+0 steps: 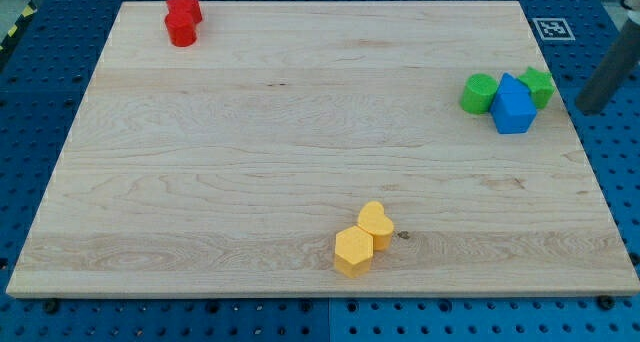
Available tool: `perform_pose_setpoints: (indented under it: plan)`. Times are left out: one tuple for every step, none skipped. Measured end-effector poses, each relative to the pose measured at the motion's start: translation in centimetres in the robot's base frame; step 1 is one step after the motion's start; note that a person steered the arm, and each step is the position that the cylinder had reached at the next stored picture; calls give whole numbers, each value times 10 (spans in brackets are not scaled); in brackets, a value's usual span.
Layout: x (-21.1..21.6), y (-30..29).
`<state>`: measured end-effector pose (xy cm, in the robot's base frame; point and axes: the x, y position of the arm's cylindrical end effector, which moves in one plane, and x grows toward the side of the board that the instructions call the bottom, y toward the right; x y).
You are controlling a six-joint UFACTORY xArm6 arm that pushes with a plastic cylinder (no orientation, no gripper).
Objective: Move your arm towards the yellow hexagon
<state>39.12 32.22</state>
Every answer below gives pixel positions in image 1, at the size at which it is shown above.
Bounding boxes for white fiducial marker tag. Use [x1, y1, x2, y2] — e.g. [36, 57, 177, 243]
[532, 17, 575, 41]

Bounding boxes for yellow black hazard tape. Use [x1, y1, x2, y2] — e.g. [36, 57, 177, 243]
[1, 0, 38, 54]

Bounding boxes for blue cube block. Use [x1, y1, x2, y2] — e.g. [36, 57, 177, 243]
[490, 93, 537, 134]

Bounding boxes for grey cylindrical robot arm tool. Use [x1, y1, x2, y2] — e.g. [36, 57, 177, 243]
[575, 0, 639, 115]

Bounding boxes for red cylinder block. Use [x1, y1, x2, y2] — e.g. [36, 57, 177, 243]
[164, 12, 197, 47]

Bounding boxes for green star block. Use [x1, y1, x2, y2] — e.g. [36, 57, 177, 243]
[517, 67, 556, 110]

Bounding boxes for green cylinder block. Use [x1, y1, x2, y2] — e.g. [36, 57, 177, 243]
[460, 73, 498, 115]

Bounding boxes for red star block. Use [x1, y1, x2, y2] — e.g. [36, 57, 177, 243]
[166, 0, 203, 24]

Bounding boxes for yellow hexagon block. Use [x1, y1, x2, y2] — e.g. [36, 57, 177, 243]
[334, 226, 374, 278]

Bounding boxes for blue triangle block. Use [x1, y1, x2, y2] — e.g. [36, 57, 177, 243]
[497, 72, 530, 95]

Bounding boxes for yellow heart block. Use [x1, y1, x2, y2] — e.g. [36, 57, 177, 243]
[357, 201, 395, 251]

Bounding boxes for wooden board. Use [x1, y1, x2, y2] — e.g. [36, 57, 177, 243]
[7, 1, 639, 299]

